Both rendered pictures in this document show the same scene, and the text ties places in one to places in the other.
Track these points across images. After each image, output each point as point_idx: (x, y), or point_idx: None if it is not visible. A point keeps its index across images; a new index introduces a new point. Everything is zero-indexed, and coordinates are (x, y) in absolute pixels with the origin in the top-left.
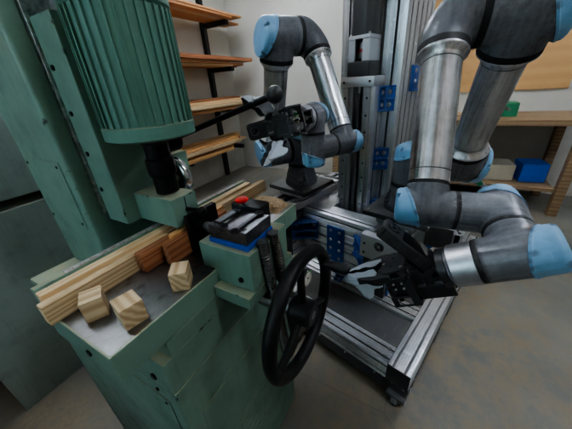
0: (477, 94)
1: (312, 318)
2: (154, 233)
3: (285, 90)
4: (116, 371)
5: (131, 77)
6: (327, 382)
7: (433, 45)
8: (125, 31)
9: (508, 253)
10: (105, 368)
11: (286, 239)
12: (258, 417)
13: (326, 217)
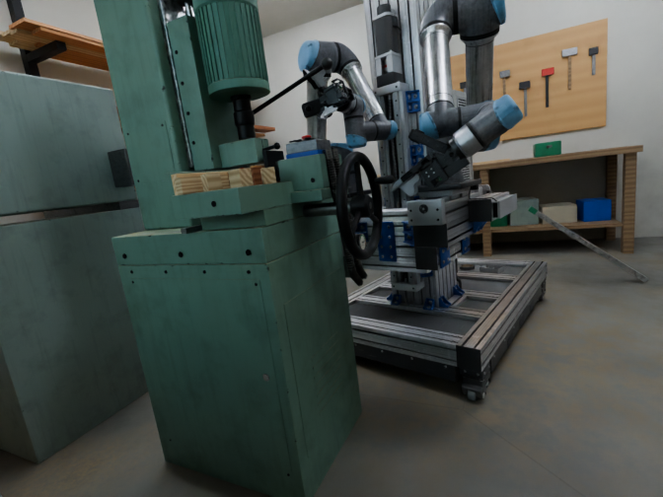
0: (469, 66)
1: (370, 207)
2: None
3: None
4: (240, 200)
5: (240, 44)
6: (397, 397)
7: (427, 29)
8: (239, 19)
9: (484, 114)
10: (226, 211)
11: None
12: (327, 382)
13: None
